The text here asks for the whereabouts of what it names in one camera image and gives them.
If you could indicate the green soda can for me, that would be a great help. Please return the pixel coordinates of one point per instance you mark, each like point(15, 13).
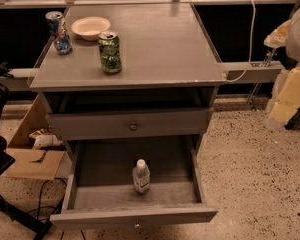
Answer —
point(109, 47)

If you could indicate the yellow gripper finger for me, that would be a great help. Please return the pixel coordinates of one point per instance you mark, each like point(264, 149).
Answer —
point(285, 101)
point(278, 36)

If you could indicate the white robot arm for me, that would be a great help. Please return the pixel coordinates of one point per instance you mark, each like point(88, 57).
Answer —
point(293, 38)

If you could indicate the white paper bowl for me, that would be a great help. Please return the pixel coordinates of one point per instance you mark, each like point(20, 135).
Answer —
point(89, 28)

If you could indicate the blue red soda can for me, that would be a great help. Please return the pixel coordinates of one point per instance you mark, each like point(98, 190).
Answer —
point(57, 28)

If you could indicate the grey metal rail beam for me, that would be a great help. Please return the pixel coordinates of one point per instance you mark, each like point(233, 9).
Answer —
point(244, 72)

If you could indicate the grey wooden drawer cabinet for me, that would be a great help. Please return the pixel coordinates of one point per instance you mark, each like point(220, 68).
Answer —
point(167, 63)

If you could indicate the closed grey top drawer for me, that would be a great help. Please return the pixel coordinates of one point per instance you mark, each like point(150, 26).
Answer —
point(129, 124)

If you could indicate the open grey middle drawer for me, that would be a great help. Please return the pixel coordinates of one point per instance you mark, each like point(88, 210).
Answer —
point(100, 191)

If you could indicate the black stand with cables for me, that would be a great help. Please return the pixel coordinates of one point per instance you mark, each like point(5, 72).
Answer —
point(28, 195)

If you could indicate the brown cardboard box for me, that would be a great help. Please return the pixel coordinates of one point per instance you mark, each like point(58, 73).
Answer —
point(30, 162)

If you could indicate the clear plastic water bottle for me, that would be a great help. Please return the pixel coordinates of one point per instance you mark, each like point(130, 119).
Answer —
point(141, 177)

